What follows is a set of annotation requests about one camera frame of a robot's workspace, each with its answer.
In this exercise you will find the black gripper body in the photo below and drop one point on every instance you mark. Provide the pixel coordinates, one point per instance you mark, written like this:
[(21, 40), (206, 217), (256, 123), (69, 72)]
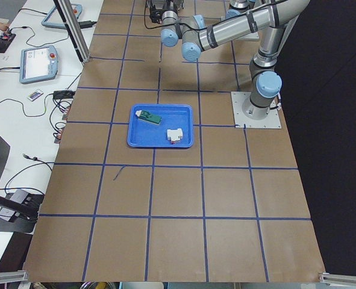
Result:
[(157, 15)]

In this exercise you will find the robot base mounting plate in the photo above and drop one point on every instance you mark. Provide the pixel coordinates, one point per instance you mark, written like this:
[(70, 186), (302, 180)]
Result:
[(246, 115)]

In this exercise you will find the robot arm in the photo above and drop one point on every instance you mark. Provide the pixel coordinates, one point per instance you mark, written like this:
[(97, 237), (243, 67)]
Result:
[(268, 22), (237, 7)]

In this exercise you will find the blue plastic tray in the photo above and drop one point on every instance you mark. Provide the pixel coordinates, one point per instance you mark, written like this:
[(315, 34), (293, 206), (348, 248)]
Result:
[(142, 134)]

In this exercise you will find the white circuit breaker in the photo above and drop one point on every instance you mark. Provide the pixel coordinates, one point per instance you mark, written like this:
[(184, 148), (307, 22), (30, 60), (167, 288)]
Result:
[(174, 135)]

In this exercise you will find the black power strip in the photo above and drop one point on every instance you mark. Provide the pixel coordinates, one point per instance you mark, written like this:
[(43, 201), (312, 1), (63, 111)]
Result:
[(63, 94)]

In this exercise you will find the teach pendant tablet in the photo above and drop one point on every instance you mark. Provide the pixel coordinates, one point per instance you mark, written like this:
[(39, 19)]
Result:
[(38, 64)]

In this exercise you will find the small remote control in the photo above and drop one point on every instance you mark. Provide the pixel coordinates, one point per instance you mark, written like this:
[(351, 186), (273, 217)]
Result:
[(35, 95)]

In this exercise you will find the grey box on stand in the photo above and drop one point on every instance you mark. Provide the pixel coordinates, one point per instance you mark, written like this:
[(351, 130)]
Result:
[(19, 203)]

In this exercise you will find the aluminium frame post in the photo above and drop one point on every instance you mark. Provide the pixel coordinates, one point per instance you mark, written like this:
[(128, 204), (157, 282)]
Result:
[(72, 26)]

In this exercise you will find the green white switch module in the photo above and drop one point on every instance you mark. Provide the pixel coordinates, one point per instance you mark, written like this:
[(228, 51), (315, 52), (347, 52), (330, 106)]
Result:
[(148, 117)]

